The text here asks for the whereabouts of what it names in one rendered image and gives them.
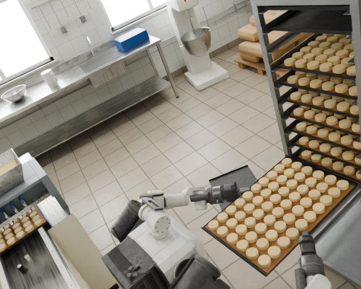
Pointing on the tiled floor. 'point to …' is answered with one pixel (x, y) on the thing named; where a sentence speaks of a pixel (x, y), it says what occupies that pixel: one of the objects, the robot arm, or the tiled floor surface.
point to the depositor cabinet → (69, 236)
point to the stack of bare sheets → (247, 178)
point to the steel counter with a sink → (113, 62)
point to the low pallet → (256, 66)
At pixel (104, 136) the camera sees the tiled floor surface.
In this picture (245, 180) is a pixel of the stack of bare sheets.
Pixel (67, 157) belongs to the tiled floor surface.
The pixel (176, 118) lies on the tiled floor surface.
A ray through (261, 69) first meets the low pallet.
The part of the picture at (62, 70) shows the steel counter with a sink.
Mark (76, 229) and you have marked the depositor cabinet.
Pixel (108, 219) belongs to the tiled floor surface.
